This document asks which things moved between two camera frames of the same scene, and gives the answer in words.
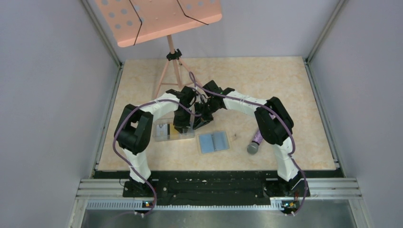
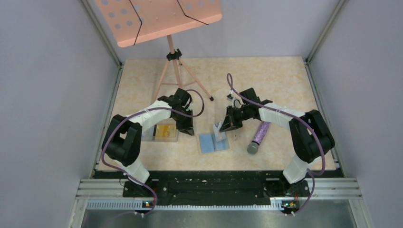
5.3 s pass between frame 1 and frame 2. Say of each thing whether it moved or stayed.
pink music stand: stayed
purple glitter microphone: stayed
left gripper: stayed
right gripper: moved
